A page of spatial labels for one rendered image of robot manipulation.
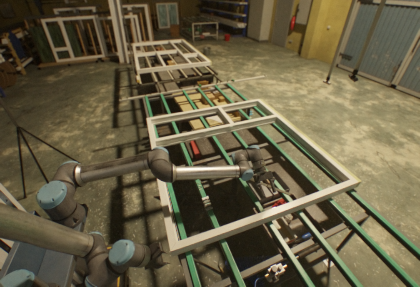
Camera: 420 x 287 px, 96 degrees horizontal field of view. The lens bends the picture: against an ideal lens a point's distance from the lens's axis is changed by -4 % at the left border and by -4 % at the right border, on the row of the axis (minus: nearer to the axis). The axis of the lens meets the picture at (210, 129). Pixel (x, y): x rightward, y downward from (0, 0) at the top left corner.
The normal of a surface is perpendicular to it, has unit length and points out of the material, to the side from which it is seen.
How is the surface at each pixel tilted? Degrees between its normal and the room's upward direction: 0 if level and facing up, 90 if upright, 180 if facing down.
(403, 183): 0
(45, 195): 5
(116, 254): 19
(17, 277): 5
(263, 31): 90
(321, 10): 90
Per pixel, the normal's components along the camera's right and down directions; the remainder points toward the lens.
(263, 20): 0.35, 0.54
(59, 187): 0.01, -0.76
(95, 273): -0.33, -0.62
